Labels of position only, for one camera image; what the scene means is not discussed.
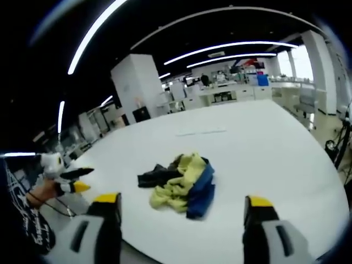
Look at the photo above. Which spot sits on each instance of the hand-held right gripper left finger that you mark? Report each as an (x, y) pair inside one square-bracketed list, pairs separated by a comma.
[(88, 233)]

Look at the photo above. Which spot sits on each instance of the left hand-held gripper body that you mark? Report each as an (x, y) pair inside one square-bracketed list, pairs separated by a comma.
[(51, 163)]

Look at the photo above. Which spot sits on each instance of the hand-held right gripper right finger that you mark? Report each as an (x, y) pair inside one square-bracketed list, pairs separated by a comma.
[(277, 236)]

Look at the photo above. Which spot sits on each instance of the yellow and blue garment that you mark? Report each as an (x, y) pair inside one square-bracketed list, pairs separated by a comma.
[(187, 187)]

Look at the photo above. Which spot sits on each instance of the person's left hand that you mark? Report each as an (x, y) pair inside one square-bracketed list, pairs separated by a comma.
[(44, 193)]

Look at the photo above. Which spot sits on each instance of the short ceiling light strip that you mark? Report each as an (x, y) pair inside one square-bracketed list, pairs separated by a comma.
[(61, 115)]

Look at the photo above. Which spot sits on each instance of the black cabinet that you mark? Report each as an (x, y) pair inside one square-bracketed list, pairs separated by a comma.
[(141, 115)]

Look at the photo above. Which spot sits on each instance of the white square pillar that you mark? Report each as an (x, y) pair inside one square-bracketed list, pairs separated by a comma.
[(136, 85)]

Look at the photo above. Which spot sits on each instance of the black tripod stand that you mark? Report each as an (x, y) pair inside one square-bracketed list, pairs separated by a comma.
[(339, 143)]

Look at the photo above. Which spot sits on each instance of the long ceiling light strip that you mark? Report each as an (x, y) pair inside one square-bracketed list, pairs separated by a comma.
[(90, 35)]

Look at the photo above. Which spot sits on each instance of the white lab counter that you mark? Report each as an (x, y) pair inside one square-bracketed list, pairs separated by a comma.
[(233, 93)]

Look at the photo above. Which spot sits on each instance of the blue storage bins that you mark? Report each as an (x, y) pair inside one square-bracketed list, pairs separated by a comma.
[(262, 80)]

